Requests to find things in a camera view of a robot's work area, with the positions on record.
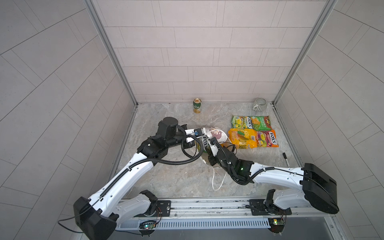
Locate narrow green snack packet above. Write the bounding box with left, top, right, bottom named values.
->
left=197, top=136, right=208, bottom=153

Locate white printed paper bag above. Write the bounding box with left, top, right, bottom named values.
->
left=194, top=127, right=238, bottom=192

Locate yellow corn snack bag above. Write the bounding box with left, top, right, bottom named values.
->
left=228, top=129, right=258, bottom=149

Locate green chip snack bag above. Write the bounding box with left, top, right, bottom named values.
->
left=251, top=116, right=272, bottom=131

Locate green colourful snack bag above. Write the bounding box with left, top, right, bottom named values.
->
left=232, top=116, right=254, bottom=129

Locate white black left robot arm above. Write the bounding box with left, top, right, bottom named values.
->
left=73, top=117, right=207, bottom=240

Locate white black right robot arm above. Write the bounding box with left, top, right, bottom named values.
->
left=208, top=137, right=339, bottom=215

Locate green gold drink can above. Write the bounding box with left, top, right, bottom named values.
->
left=193, top=98, right=202, bottom=114

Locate black marker pen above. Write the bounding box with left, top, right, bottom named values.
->
left=283, top=153, right=290, bottom=168

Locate right controller circuit board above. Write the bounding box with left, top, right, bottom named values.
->
left=268, top=219, right=285, bottom=234

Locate controller circuit board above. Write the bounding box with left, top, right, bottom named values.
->
left=139, top=220, right=157, bottom=231
left=268, top=219, right=285, bottom=234

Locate left controller circuit board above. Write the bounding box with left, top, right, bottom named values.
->
left=139, top=220, right=157, bottom=231

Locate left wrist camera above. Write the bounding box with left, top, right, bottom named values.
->
left=185, top=128, right=212, bottom=143

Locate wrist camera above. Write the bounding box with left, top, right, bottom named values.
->
left=185, top=128, right=212, bottom=143
left=202, top=136, right=219, bottom=157

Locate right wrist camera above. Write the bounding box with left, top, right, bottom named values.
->
left=202, top=136, right=219, bottom=157

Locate aluminium mounting rail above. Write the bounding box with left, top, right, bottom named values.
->
left=112, top=194, right=329, bottom=222

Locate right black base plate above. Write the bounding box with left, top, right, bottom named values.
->
left=246, top=199, right=292, bottom=216

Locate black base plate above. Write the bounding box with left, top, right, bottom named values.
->
left=246, top=199, right=292, bottom=216
left=135, top=200, right=172, bottom=218

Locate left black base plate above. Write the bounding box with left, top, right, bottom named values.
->
left=135, top=200, right=172, bottom=218

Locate left aluminium corner post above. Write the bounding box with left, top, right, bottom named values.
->
left=83, top=0, right=138, bottom=107

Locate aluminium corner post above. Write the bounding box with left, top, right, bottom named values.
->
left=83, top=0, right=138, bottom=107
left=273, top=0, right=338, bottom=107

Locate right aluminium corner post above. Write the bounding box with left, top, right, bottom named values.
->
left=273, top=0, right=338, bottom=107

